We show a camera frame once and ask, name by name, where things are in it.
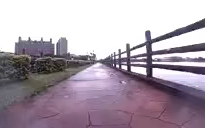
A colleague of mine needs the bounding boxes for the tall grey building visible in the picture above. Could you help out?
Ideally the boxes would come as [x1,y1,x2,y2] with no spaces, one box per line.
[55,36,69,57]

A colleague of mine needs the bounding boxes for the far river bank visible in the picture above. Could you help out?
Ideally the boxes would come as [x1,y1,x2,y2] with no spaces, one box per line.
[152,55,205,63]

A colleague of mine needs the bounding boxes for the trimmed green hedge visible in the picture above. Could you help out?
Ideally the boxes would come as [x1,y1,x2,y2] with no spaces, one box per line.
[0,54,95,88]

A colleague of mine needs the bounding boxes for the wide brown building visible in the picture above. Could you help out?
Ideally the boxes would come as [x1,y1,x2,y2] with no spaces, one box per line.
[14,36,56,58]

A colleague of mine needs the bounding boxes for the wooden rail fence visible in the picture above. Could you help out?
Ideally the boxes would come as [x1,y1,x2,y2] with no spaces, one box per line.
[99,0,205,95]

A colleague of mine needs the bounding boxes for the river water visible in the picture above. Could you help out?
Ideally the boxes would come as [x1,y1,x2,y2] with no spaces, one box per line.
[115,60,205,93]

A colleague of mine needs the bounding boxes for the red stone paved path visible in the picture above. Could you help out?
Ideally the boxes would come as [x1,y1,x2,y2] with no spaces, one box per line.
[0,62,205,128]

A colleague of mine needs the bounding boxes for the grass strip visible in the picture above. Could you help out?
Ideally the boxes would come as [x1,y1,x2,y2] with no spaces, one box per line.
[0,63,93,114]

